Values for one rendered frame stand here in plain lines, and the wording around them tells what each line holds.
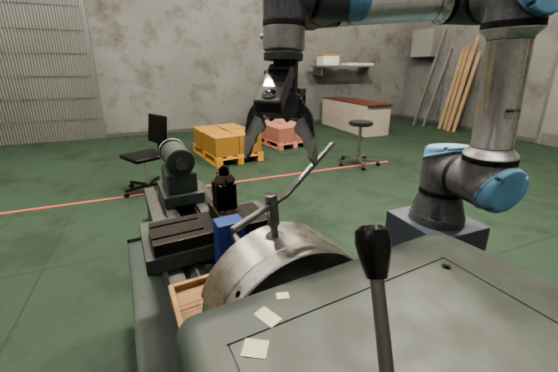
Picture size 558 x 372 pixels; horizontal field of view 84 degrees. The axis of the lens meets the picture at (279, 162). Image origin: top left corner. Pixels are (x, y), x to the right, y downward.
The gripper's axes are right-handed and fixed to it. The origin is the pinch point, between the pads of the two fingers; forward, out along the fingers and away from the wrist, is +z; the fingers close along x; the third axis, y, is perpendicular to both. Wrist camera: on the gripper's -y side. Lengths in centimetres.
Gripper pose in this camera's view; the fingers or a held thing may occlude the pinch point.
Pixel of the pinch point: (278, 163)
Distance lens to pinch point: 59.7
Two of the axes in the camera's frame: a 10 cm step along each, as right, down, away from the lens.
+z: -0.1, 9.7, 2.6
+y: 2.5, -2.5, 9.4
